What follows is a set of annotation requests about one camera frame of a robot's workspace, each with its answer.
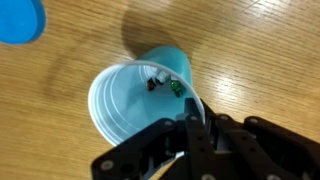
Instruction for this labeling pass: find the brown marker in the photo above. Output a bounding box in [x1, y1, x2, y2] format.
[145, 78, 158, 92]

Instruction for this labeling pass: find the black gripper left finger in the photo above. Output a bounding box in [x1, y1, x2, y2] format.
[91, 97, 218, 180]

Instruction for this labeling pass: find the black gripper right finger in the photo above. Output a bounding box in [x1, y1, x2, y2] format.
[200, 99, 320, 180]

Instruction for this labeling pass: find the blue plastic cup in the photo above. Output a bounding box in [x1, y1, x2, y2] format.
[87, 45, 206, 147]

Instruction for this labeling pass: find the green marker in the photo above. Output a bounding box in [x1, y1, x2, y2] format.
[170, 79, 185, 98]

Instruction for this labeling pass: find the blue jar lid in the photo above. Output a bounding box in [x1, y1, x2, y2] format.
[0, 0, 47, 46]

